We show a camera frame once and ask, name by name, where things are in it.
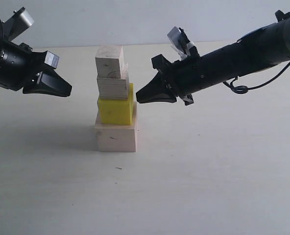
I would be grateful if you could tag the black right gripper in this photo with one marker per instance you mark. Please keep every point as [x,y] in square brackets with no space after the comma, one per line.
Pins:
[180,79]

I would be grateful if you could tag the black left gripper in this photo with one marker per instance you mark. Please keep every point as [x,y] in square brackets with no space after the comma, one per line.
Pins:
[21,67]

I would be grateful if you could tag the medium wooden cube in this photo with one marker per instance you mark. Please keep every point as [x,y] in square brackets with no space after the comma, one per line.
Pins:
[114,88]

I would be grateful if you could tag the yellow foam cube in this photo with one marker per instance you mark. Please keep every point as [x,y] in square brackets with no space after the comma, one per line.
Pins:
[117,112]

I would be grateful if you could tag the small wooden cube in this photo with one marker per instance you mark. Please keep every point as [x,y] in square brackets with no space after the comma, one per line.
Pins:
[109,61]

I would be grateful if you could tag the large wooden cube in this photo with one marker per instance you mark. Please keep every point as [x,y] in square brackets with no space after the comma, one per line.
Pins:
[117,138]

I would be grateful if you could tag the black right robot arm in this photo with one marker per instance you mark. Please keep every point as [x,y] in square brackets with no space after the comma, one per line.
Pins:
[256,51]

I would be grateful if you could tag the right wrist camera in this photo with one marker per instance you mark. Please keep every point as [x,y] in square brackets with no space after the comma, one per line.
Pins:
[181,44]

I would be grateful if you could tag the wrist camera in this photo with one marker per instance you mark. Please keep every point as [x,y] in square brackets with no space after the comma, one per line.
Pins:
[19,22]
[181,44]

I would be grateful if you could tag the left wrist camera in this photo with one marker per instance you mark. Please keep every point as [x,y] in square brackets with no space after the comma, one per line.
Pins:
[19,22]

